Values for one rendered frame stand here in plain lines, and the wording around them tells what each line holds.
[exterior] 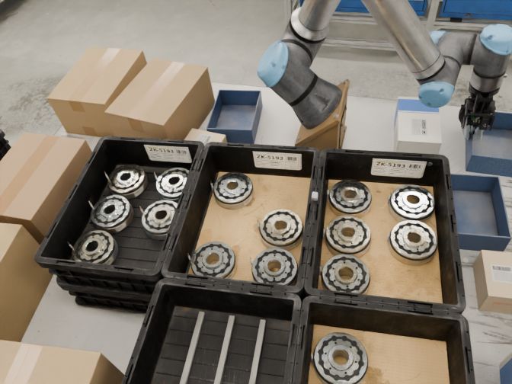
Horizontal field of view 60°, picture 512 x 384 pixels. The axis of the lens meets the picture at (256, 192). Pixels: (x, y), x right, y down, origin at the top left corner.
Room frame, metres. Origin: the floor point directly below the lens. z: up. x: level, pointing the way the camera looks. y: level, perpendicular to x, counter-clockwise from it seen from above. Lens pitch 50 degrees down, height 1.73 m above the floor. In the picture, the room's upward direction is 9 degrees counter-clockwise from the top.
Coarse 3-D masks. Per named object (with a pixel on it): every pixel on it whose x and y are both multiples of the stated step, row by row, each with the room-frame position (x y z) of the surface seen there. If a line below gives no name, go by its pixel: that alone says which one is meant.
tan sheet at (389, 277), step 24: (384, 192) 0.67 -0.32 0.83; (432, 192) 0.65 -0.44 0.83; (336, 216) 0.62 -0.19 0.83; (384, 216) 0.60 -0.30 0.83; (432, 216) 0.58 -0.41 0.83; (384, 240) 0.54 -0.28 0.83; (384, 264) 0.47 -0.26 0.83; (432, 264) 0.46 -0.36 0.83; (384, 288) 0.42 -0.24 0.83; (408, 288) 0.41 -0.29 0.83; (432, 288) 0.40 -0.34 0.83
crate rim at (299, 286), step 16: (208, 144) 0.84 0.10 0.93; (224, 144) 0.83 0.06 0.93; (240, 144) 0.83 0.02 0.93; (256, 144) 0.82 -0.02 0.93; (192, 192) 0.69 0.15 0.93; (176, 240) 0.56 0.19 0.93; (304, 240) 0.51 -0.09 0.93; (304, 256) 0.47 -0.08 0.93; (304, 272) 0.43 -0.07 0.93; (256, 288) 0.41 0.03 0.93; (272, 288) 0.41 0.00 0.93; (288, 288) 0.40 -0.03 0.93
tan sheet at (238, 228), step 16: (256, 176) 0.80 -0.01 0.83; (272, 176) 0.79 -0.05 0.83; (256, 192) 0.74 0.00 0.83; (272, 192) 0.73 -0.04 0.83; (288, 192) 0.72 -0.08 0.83; (304, 192) 0.72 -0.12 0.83; (208, 208) 0.71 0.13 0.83; (224, 208) 0.70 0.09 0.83; (240, 208) 0.70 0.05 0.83; (256, 208) 0.69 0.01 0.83; (272, 208) 0.68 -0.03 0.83; (288, 208) 0.67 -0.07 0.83; (304, 208) 0.66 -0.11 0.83; (208, 224) 0.66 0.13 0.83; (224, 224) 0.65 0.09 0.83; (240, 224) 0.65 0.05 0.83; (256, 224) 0.64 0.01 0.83; (304, 224) 0.62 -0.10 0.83; (208, 240) 0.61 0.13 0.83; (224, 240) 0.61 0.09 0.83; (240, 240) 0.60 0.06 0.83; (256, 240) 0.59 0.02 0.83; (240, 256) 0.56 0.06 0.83; (256, 256) 0.55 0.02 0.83; (192, 272) 0.53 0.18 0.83; (240, 272) 0.51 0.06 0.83
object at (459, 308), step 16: (320, 160) 0.73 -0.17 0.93; (448, 160) 0.66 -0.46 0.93; (320, 176) 0.68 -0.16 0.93; (448, 176) 0.62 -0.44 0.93; (320, 192) 0.63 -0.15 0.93; (448, 192) 0.57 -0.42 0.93; (320, 208) 0.59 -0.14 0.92; (448, 208) 0.53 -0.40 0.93; (304, 288) 0.40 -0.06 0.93; (400, 304) 0.34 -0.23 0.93; (416, 304) 0.33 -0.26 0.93; (432, 304) 0.33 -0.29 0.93; (448, 304) 0.32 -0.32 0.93; (464, 304) 0.32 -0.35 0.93
